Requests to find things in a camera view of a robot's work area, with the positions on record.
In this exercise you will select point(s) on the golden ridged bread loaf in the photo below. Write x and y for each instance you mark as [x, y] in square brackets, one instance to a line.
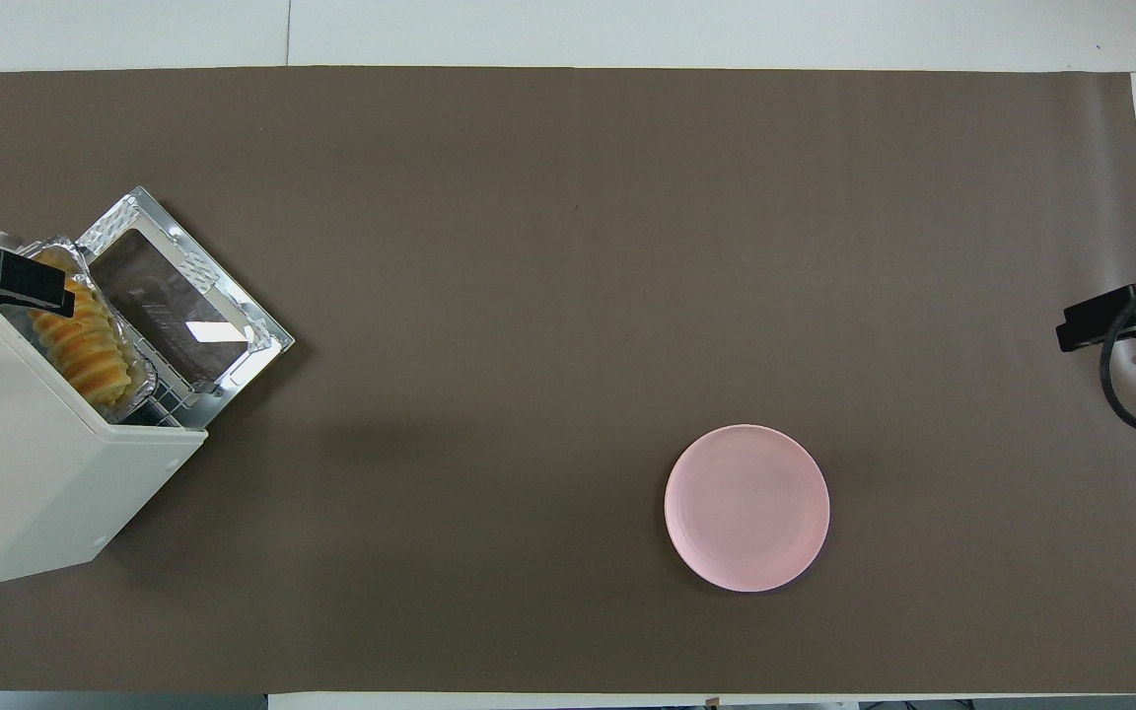
[85, 345]

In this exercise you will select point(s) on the aluminium foil tray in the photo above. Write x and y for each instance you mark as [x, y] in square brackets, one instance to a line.
[141, 375]

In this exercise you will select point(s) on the white toaster oven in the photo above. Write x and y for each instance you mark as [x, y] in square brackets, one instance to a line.
[26, 473]

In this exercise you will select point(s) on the pink round plate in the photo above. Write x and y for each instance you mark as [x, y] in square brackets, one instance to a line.
[745, 508]

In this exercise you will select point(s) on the brown paper table mat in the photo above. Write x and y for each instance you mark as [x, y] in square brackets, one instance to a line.
[529, 296]

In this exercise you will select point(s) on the glass oven door, silver frame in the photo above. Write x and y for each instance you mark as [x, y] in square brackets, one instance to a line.
[174, 306]

